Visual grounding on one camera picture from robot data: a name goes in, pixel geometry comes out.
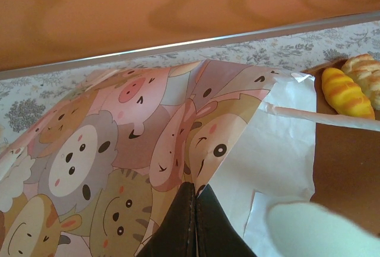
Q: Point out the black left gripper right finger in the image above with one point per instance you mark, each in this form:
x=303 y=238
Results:
x=213 y=227

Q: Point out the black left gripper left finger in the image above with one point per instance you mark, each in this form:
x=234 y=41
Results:
x=178 y=227

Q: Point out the cartoon animal paper bag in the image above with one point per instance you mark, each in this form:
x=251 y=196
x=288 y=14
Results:
x=89 y=150

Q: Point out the yellow striped fake bread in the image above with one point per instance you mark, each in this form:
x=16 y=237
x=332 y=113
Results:
x=344 y=93

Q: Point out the pale fake croissant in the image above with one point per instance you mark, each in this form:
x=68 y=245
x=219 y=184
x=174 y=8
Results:
x=368 y=73

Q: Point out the brown wooden cutting board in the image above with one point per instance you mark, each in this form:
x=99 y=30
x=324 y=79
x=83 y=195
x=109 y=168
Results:
x=341 y=165

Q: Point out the aluminium table edge rail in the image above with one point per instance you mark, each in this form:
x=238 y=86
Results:
x=190 y=43

